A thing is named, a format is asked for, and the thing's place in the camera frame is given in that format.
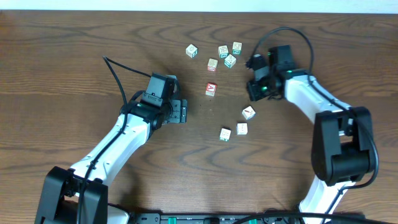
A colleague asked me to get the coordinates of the wooden block red bottom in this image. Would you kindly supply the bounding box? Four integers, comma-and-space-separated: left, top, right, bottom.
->
207, 58, 218, 72

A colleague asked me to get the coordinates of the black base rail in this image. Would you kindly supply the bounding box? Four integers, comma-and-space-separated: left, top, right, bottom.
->
129, 212, 366, 224

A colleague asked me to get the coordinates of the wooden block green bottom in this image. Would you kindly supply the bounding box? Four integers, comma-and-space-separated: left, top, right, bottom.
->
219, 128, 231, 142

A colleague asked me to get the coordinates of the right black cable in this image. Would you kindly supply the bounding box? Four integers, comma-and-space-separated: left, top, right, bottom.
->
233, 27, 380, 224

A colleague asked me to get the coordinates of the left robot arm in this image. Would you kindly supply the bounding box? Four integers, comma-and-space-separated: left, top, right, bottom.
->
35, 99, 187, 223

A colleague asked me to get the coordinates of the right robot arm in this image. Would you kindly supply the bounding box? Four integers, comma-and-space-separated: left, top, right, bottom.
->
246, 52, 379, 215

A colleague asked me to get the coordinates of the wooden block green number two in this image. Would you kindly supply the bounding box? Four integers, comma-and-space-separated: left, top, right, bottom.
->
232, 42, 242, 55

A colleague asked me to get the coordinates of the wooden block green X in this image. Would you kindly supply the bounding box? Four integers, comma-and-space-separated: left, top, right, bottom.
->
224, 54, 236, 68

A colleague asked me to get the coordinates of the wooden block green upper middle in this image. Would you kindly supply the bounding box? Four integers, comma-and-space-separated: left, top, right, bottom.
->
218, 45, 229, 58

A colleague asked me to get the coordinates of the red letter A block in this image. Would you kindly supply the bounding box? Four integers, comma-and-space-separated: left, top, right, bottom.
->
205, 83, 217, 96

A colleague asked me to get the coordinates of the wooden block red drawing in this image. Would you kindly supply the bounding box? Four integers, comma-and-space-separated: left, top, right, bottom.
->
242, 106, 256, 120

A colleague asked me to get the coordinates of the wooden block blue H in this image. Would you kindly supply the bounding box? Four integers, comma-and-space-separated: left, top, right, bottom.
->
236, 123, 248, 135

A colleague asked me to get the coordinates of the wooden block green far left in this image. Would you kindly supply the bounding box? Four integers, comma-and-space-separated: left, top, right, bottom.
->
185, 44, 198, 58

